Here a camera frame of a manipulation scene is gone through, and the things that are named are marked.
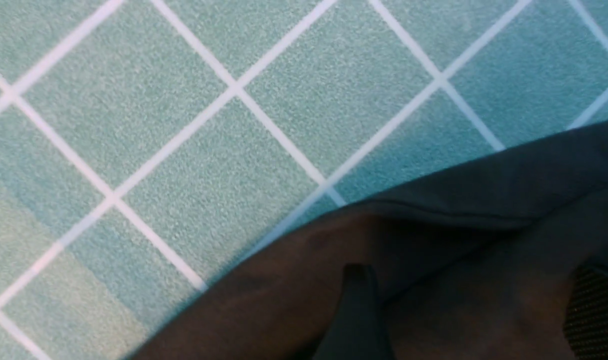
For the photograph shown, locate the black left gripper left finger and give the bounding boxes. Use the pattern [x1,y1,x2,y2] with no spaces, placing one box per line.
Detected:
[313,263,395,360]

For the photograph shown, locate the dark gray long-sleeve shirt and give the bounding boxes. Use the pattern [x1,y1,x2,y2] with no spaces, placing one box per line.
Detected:
[130,120,608,360]

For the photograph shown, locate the green grid-pattern mat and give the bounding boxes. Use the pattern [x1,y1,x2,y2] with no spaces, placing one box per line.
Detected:
[0,0,608,360]

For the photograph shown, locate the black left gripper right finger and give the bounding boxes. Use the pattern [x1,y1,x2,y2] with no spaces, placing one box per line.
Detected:
[563,265,608,360]

